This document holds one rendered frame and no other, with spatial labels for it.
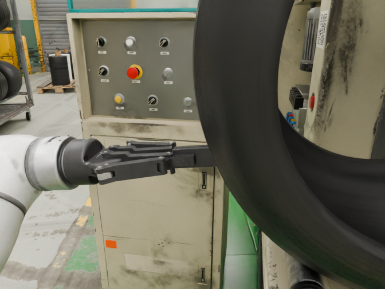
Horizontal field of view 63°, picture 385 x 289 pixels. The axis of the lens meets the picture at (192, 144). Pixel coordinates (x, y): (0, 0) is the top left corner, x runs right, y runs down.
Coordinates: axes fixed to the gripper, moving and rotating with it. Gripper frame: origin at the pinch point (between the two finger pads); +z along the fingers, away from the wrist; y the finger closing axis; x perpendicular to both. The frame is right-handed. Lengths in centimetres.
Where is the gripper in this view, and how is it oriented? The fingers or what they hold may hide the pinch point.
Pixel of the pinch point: (196, 156)
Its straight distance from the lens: 47.0
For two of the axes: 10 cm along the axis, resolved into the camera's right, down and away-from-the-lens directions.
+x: 1.2, 9.4, 3.2
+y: 1.8, -3.4, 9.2
